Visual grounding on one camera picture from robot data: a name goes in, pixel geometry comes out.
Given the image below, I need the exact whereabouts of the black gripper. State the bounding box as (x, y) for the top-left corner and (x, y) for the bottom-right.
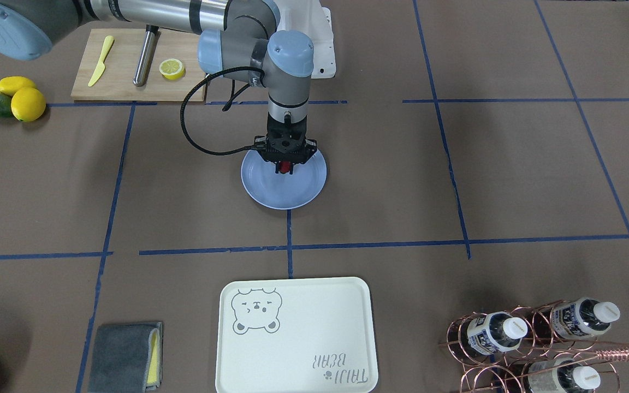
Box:
(254, 123), (318, 164)

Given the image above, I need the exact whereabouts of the red strawberry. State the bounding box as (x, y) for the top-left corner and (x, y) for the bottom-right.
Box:
(277, 160), (294, 174)

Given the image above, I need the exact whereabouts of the blue round plate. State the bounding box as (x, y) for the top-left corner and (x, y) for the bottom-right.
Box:
(241, 151), (328, 211)

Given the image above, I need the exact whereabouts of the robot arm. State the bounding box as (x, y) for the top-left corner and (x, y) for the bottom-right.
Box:
(0, 1), (318, 166)

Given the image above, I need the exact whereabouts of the half lemon slice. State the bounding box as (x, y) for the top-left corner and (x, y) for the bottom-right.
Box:
(159, 58), (186, 80)

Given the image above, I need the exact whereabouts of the steel cylinder rod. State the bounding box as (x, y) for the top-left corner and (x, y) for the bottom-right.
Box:
(133, 25), (159, 87)

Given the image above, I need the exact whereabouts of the wooden cutting board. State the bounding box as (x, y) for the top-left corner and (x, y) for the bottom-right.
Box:
(72, 28), (205, 102)

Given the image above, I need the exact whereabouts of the cream bear tray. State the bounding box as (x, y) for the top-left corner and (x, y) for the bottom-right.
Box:
(215, 277), (379, 392)

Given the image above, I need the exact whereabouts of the yellow plastic knife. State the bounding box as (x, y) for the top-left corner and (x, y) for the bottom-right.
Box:
(87, 35), (115, 87)

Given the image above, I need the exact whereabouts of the large yellow lemon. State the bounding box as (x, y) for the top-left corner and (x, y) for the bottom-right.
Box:
(11, 87), (47, 122)

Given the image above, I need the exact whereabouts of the grey folded cloth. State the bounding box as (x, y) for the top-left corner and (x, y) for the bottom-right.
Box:
(88, 321), (164, 392)

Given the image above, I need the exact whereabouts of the tea bottle middle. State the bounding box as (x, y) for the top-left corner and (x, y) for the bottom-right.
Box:
(447, 311), (529, 361)

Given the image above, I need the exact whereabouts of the tea bottle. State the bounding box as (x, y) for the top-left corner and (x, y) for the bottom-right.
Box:
(505, 356), (601, 392)
(549, 297), (621, 340)
(447, 311), (529, 361)

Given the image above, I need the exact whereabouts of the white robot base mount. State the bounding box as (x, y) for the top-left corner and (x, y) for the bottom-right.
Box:
(307, 2), (337, 79)

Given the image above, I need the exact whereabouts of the copper wire bottle rack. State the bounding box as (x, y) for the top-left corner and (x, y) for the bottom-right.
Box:
(437, 312), (629, 392)

